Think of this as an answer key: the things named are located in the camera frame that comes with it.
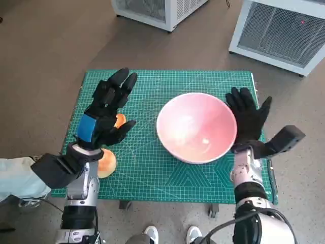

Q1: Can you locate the right black gloved robot hand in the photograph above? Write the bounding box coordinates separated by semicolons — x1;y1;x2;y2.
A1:
225;87;273;144

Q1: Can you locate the left bare black robot hand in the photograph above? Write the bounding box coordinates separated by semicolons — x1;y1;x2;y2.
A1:
77;67;138;148

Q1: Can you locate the twisted orange toy bread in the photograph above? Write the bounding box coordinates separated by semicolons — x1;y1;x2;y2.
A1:
113;113;127;129

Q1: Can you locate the round toy bread bun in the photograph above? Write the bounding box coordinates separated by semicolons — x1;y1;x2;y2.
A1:
97;149;117;179

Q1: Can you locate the pink bowl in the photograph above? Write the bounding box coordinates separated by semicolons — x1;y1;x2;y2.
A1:
156;93;238;164

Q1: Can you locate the green cutting mat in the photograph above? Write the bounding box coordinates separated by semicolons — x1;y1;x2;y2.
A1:
50;70;279;206

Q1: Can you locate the large white mesh cabinet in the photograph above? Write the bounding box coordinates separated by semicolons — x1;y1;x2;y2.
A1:
228;0;325;78

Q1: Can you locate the person's shoe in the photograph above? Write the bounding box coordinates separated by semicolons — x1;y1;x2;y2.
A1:
17;197;43;210

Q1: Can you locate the white shoe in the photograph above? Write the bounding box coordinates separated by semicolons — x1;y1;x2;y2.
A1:
144;225;158;244
186;225;203;244

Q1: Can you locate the small white mesh cabinet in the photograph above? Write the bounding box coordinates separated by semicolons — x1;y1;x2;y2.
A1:
111;0;211;33

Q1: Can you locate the right black wrist camera box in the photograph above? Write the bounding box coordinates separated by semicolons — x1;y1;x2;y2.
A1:
253;125;306;160

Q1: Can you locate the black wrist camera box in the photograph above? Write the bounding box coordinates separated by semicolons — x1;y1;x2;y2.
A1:
253;125;306;160
30;152;86;189

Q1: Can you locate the left black wrist camera box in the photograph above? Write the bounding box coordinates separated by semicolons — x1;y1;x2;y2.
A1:
30;152;86;189

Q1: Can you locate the thin black floor cable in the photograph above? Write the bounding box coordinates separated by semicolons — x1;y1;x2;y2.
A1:
40;198;64;214

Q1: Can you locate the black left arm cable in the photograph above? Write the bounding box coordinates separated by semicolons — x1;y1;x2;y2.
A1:
93;207;101;244

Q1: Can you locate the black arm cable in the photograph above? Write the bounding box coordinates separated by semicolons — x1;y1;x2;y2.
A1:
93;207;101;244
203;218;242;244

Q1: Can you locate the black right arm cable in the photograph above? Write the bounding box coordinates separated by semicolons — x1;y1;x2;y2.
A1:
203;218;242;244

